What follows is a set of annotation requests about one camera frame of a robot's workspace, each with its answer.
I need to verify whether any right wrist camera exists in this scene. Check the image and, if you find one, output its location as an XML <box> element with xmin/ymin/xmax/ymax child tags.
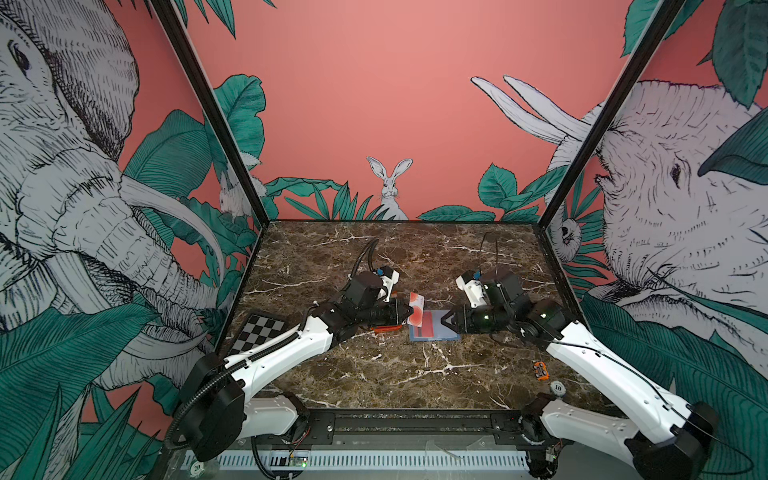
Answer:
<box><xmin>456</xmin><ymin>271</ymin><xmax>488</xmax><ymax>308</ymax></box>

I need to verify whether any orange toy car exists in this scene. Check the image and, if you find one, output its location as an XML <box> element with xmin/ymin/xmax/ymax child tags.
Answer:
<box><xmin>533</xmin><ymin>361</ymin><xmax>550</xmax><ymax>381</ymax></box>

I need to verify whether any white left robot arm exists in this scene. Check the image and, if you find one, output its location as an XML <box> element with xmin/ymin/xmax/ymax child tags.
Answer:
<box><xmin>164</xmin><ymin>298</ymin><xmax>414</xmax><ymax>461</ymax></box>

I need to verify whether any white round token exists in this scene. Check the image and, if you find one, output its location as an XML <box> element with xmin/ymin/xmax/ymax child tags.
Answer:
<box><xmin>550</xmin><ymin>381</ymin><xmax>566</xmax><ymax>397</ymax></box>

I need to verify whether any black left corner frame post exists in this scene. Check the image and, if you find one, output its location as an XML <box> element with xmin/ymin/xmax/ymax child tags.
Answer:
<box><xmin>151</xmin><ymin>0</ymin><xmax>270</xmax><ymax>229</ymax></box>

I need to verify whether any white slotted cable duct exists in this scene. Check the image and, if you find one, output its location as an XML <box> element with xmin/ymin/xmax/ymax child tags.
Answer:
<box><xmin>215</xmin><ymin>449</ymin><xmax>530</xmax><ymax>472</ymax></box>

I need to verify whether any blue card holder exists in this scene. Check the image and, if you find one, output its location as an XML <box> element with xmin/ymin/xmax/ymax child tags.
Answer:
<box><xmin>409</xmin><ymin>310</ymin><xmax>461</xmax><ymax>342</ymax></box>

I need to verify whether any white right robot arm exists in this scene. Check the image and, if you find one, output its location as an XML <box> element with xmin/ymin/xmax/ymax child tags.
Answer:
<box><xmin>441</xmin><ymin>299</ymin><xmax>719</xmax><ymax>479</ymax></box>

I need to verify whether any black corner frame post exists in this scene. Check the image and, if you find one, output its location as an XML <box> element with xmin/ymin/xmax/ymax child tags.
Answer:
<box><xmin>538</xmin><ymin>0</ymin><xmax>687</xmax><ymax>229</ymax></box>
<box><xmin>151</xmin><ymin>0</ymin><xmax>270</xmax><ymax>229</ymax></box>

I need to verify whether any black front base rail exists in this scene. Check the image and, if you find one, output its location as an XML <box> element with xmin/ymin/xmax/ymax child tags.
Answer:
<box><xmin>239</xmin><ymin>407</ymin><xmax>601</xmax><ymax>448</ymax></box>

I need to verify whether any black right corner frame post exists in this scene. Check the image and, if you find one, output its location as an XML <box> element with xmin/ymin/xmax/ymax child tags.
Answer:
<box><xmin>538</xmin><ymin>0</ymin><xmax>687</xmax><ymax>229</ymax></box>

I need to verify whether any black white checkerboard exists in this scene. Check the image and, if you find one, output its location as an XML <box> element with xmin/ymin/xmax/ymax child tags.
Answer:
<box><xmin>229</xmin><ymin>313</ymin><xmax>286</xmax><ymax>355</ymax></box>

